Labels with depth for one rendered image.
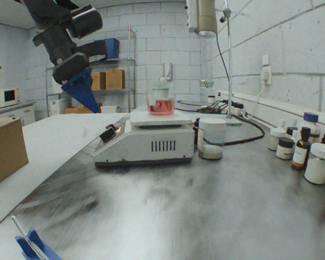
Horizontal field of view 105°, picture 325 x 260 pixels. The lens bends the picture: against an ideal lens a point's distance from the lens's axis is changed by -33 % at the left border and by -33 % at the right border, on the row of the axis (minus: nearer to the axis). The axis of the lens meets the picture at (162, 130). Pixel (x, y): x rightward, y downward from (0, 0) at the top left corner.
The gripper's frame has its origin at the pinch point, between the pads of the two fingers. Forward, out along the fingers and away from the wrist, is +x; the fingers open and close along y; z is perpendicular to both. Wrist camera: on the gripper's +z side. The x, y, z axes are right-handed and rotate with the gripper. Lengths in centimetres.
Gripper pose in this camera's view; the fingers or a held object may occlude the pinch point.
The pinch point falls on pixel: (88, 97)
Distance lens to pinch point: 37.0
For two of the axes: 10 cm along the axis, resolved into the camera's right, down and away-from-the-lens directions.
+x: 4.9, 8.2, 3.0
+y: -3.5, -1.3, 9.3
